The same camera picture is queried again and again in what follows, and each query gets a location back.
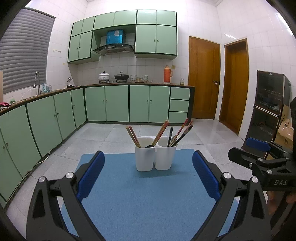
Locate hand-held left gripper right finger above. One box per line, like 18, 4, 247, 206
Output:
192, 150, 272, 241

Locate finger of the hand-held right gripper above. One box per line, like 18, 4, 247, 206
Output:
228, 147, 273, 173
245, 137, 290, 156

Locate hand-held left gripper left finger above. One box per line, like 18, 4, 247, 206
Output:
26, 150, 105, 241

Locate black chopstick silver band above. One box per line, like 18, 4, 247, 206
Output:
167, 126, 174, 147
171, 125, 194, 146

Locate red patterned chopstick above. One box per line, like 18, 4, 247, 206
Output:
170, 118, 189, 147
151, 120, 169, 146
172, 120, 193, 146

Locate plain bamboo chopstick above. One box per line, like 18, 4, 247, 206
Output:
125, 126, 139, 148
129, 126, 141, 147

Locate white two-compartment utensil holder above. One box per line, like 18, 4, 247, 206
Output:
134, 136, 177, 172

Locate person's right hand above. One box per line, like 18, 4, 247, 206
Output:
266, 191, 296, 214

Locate cardboard box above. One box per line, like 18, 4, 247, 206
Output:
276, 105, 294, 149

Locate black glass-front cabinet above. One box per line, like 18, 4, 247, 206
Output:
241, 69, 292, 150

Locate plain wooden door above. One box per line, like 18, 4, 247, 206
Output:
218, 38, 250, 136

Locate blue table mat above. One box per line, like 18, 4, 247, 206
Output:
59, 148, 240, 241

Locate green lower kitchen cabinets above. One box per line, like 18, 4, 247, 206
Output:
0, 84, 196, 209

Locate green kitchen cabinets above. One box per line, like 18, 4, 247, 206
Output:
0, 84, 196, 209
67, 9, 178, 65

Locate black wok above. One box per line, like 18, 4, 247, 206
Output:
114, 72, 130, 82

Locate metal kitchen faucet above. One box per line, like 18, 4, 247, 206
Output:
33, 70, 41, 95

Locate orange thermos flask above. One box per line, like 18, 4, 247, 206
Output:
163, 65, 174, 84

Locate black range hood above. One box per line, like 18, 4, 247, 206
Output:
93, 43, 134, 56

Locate blue hood cover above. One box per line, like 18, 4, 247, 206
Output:
106, 29, 127, 44

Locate grey window blind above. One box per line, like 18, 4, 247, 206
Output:
0, 7, 56, 95

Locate green upper kitchen cabinets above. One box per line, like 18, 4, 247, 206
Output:
67, 9, 178, 65

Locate wooden door with handle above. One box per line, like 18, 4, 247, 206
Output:
188, 36, 221, 120

